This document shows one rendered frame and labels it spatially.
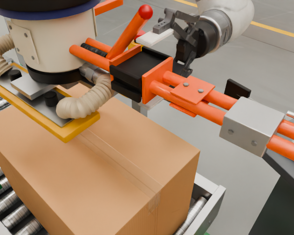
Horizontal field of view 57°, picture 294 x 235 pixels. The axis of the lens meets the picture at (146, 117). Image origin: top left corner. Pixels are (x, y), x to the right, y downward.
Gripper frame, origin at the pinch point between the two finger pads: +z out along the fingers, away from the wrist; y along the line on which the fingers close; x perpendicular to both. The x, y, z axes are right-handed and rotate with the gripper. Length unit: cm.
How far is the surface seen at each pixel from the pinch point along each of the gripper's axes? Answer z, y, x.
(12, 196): 20, 72, 56
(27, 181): 20.3, 32.2, 23.7
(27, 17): 9.1, -8.5, 20.0
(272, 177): -107, 127, -25
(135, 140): -8.6, 32.2, 11.4
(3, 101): -11, 73, 118
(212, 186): -33, 68, -8
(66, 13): 3.7, -8.6, 15.9
